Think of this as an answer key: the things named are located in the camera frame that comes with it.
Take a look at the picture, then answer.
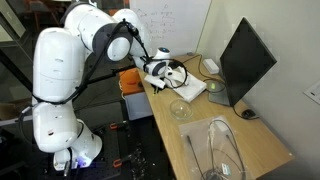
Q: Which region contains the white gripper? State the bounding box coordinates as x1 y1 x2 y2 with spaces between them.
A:
143 74 167 94

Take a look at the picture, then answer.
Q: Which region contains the clear glass bowl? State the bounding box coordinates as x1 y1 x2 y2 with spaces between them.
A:
169 98 194 121

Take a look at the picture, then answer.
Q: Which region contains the white cabinet box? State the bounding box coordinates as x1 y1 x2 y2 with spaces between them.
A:
123 91 154 121

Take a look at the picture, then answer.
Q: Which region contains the orange box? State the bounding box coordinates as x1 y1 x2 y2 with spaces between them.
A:
118 67 146 96

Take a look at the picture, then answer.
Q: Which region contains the orange black clamp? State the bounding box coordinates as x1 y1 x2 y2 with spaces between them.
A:
109 121 130 131
112 154 135 169

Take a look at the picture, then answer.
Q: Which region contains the white power adapter box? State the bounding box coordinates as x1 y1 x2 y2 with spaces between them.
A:
202 58 221 75

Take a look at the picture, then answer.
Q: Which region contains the grey monitor stand base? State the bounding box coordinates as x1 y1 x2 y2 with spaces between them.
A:
207 81 234 108

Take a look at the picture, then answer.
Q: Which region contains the whiteboard with drawings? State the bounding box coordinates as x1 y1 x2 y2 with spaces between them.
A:
129 0 213 60

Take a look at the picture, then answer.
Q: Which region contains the thin black rod in bag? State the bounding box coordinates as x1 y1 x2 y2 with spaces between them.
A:
185 134 206 179

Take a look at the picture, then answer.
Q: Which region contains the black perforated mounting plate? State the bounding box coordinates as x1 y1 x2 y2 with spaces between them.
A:
76 121 174 180

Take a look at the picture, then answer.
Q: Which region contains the clear plastic bag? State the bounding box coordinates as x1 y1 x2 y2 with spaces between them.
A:
178 114 248 180

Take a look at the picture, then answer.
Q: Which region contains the orange chair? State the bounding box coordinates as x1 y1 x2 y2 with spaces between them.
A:
107 8 123 17

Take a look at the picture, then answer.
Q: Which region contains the black computer monitor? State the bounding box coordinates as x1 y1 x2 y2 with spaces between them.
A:
218 17 278 108

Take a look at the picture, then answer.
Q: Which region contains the black computer mouse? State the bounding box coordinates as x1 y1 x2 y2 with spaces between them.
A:
241 108 258 120

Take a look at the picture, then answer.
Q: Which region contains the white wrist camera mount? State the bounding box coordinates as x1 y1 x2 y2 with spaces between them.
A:
164 65 190 89

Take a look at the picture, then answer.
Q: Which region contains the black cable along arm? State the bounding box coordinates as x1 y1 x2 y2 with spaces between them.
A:
18 18 189 134

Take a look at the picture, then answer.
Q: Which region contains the paper sheet on wall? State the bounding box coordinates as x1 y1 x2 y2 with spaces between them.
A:
302 78 320 106

